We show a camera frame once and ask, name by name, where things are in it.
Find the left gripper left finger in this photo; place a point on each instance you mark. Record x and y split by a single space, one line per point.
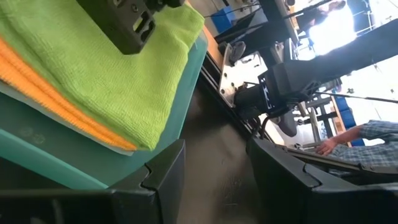
149 186

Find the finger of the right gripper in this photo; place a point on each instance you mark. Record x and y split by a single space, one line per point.
118 25

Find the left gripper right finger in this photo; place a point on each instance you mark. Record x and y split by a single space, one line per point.
280 174

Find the green microfiber towel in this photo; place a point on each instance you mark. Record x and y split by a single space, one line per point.
109 77

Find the orange yellow microfiber towel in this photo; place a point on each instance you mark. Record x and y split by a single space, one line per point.
46 96

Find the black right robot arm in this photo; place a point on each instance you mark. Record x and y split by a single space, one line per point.
295 81

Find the blue plastic box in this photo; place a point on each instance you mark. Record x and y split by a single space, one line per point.
224 20

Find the wooden side board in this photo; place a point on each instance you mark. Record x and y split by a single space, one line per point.
213 46

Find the teal plastic bin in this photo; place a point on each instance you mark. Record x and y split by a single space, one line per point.
77 161

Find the person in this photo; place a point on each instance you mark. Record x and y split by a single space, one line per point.
373 152

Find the black metal bar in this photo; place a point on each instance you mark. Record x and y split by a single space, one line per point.
273 18

